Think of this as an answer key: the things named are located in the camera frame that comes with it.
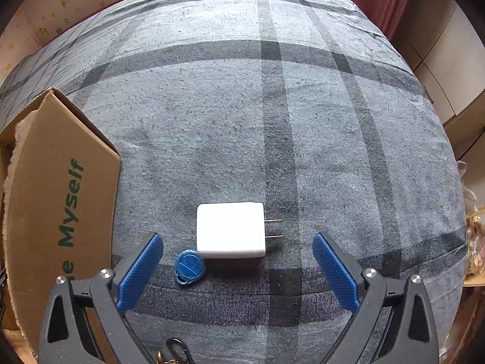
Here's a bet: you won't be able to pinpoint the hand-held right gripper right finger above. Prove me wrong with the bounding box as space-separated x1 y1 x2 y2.
313 232 440 364

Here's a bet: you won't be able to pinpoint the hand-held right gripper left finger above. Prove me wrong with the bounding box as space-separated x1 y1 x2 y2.
38 233 164 364

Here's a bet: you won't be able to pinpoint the square white wall charger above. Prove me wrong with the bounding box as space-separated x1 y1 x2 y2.
196 202 283 258

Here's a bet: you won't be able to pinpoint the brown cardboard box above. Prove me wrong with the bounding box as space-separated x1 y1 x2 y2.
0 87 122 364

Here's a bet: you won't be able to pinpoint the blue key fob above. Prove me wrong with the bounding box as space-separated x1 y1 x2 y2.
173 249 207 288

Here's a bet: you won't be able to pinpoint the clear plastic bags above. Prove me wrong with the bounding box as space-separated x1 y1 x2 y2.
455 159 485 277

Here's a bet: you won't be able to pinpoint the grey plaid bed blanket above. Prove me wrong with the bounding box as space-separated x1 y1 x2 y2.
0 0 468 364

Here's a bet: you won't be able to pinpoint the white cabinet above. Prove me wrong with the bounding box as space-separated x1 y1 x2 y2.
390 0 485 160

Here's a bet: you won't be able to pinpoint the keychain with black clip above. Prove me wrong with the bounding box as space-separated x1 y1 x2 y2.
155 337 190 364

